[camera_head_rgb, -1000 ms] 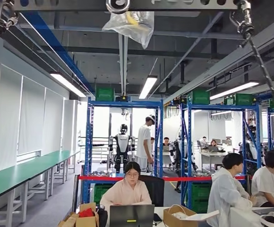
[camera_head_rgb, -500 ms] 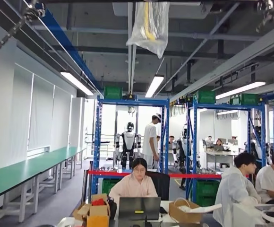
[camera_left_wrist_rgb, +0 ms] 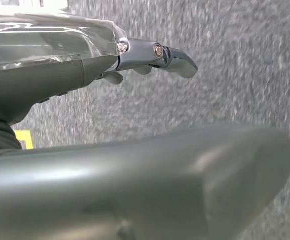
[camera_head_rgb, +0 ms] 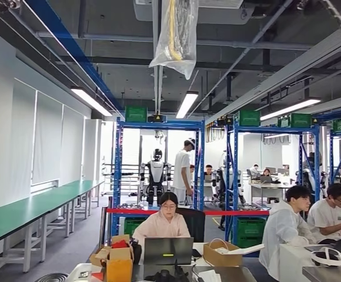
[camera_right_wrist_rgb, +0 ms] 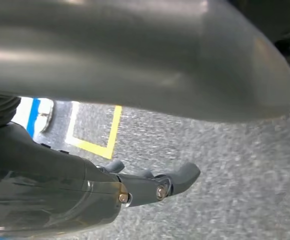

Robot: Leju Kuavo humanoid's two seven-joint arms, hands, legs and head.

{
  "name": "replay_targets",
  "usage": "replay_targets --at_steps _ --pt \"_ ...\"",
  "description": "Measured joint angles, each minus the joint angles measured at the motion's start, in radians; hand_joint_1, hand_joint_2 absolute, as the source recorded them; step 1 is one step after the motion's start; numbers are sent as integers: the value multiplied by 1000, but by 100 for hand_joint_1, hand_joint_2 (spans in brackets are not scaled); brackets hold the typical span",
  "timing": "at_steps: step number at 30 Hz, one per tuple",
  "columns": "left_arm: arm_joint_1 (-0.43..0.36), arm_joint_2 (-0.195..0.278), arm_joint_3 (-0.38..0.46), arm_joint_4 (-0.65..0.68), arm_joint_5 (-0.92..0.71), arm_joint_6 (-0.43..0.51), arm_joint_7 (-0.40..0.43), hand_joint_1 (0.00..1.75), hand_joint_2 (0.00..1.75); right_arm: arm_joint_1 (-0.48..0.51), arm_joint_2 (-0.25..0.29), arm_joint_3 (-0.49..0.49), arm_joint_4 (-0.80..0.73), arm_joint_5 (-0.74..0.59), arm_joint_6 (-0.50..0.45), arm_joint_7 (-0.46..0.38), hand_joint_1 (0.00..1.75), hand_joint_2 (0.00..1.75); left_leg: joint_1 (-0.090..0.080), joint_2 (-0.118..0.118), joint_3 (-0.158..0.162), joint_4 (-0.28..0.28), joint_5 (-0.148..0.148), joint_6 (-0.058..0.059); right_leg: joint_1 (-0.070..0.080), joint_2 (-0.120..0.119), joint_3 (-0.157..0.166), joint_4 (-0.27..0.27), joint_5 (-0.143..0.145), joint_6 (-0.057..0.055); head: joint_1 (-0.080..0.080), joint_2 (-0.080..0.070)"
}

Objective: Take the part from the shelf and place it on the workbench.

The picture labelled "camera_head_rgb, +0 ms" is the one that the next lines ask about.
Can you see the black yellow hoist trolley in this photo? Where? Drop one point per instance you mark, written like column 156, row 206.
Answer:
column 157, row 118

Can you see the person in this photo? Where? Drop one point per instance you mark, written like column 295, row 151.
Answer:
column 208, row 171
column 285, row 229
column 267, row 172
column 182, row 171
column 162, row 225
column 329, row 214
column 254, row 169

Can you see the white black humanoid robot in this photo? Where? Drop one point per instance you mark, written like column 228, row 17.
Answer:
column 311, row 181
column 156, row 175
column 226, row 183

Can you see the ceiling light strip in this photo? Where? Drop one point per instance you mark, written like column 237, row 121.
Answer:
column 187, row 104
column 91, row 101
column 289, row 108

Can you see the black office chair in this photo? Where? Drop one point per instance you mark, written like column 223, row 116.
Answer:
column 193, row 224

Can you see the red barrier belt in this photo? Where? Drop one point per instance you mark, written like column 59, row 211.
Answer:
column 129, row 211

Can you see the grey laptop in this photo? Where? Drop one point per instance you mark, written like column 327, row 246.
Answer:
column 168, row 251

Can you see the red cloth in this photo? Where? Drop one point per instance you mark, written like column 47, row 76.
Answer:
column 119, row 244

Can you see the white roller blind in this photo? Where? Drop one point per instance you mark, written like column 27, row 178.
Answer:
column 71, row 146
column 47, row 142
column 11, row 144

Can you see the cardboard box with flap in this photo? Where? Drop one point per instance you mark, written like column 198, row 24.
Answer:
column 221, row 255

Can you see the white office desk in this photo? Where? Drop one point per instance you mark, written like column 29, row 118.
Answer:
column 269, row 187

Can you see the orange cardboard box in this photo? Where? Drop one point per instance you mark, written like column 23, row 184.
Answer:
column 119, row 264

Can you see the open brown cardboard box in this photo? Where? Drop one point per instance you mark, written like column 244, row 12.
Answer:
column 103, row 253

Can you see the white paper sheet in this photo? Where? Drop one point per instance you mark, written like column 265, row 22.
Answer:
column 210, row 276

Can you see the blue ceiling beam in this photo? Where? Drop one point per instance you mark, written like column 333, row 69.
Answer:
column 70, row 46

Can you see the white table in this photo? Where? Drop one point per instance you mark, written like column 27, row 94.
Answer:
column 291, row 264

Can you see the black ribbed round stool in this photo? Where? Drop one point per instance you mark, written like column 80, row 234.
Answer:
column 51, row 278

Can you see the long green top bench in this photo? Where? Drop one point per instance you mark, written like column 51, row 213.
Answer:
column 20, row 212

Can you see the white VR headset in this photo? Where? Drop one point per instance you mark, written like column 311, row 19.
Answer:
column 329, row 257

